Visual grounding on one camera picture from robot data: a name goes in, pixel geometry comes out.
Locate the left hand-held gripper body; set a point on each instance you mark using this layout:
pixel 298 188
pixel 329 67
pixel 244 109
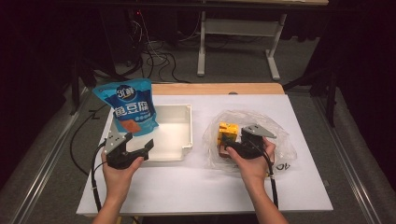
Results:
pixel 120 160

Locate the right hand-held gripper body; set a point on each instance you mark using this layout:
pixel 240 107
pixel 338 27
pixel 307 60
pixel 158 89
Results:
pixel 250 149

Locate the brown cookie box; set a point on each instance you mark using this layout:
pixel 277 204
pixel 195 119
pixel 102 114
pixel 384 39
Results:
pixel 223 152

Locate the yellow drink carton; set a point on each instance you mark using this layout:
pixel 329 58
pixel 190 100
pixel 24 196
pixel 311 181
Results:
pixel 228 130

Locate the white plastic tray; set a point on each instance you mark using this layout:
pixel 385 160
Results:
pixel 174 137

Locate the clear smiley plastic bag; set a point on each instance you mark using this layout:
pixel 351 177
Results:
pixel 283 149

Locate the blue snack packet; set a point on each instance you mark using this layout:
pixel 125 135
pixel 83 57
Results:
pixel 132 105

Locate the person's right hand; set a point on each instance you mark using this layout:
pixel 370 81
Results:
pixel 253 171

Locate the person's left hand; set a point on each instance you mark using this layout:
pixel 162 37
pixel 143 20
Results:
pixel 118 183

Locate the dark metal stand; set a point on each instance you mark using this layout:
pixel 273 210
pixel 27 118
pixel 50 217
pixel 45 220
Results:
pixel 332 99
pixel 76 87

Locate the white-framed desk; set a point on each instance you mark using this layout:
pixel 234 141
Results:
pixel 243 27

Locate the metal floor rail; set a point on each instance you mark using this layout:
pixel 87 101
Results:
pixel 49 158
pixel 351 186

